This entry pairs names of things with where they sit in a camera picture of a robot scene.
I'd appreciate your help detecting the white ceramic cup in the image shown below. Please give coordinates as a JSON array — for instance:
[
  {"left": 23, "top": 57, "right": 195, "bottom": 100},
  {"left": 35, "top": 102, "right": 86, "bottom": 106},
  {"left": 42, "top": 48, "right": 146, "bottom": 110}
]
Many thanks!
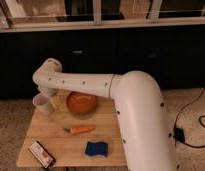
[{"left": 32, "top": 93, "right": 53, "bottom": 115}]

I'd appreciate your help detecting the dark cabinet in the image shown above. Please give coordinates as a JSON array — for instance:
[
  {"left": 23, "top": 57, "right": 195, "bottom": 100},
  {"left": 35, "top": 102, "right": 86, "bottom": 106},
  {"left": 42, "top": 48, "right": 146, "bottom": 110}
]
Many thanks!
[{"left": 0, "top": 26, "right": 205, "bottom": 99}]

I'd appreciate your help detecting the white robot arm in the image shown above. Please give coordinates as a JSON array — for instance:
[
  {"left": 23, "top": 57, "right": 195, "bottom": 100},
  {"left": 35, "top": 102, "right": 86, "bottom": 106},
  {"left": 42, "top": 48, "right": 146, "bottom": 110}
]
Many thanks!
[{"left": 33, "top": 58, "right": 177, "bottom": 171}]

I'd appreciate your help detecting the orange carrot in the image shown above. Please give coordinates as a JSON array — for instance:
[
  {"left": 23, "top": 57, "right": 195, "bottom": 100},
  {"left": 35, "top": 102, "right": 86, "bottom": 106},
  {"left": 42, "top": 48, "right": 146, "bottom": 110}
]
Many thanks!
[{"left": 65, "top": 126, "right": 95, "bottom": 135}]

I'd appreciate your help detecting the orange ceramic bowl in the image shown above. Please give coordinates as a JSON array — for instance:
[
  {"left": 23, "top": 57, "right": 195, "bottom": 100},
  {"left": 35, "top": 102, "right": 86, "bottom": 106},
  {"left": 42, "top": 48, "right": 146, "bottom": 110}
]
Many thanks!
[{"left": 66, "top": 92, "right": 98, "bottom": 115}]

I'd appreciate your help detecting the blue sponge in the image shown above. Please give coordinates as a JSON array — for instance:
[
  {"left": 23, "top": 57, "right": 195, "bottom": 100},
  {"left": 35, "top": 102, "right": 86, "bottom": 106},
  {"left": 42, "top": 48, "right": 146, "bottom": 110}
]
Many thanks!
[{"left": 85, "top": 141, "right": 108, "bottom": 157}]

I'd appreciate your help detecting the wooden table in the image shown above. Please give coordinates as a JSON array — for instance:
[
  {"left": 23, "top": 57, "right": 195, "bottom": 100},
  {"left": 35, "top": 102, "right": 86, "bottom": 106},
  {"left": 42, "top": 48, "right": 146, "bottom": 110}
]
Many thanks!
[{"left": 17, "top": 91, "right": 126, "bottom": 167}]

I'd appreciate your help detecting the black power cable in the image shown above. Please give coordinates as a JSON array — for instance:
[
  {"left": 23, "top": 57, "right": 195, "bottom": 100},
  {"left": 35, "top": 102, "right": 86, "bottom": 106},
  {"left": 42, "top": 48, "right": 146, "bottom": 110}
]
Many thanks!
[{"left": 169, "top": 87, "right": 205, "bottom": 171}]

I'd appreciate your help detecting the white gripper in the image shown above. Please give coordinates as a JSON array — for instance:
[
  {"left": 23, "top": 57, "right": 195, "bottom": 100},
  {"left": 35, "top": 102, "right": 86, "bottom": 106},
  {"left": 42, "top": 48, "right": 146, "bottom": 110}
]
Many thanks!
[{"left": 38, "top": 86, "right": 60, "bottom": 109}]

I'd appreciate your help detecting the black power adapter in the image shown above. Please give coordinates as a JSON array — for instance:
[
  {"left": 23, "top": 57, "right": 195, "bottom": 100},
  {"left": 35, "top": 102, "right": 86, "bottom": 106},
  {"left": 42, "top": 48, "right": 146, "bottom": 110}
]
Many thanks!
[{"left": 174, "top": 128, "right": 185, "bottom": 143}]

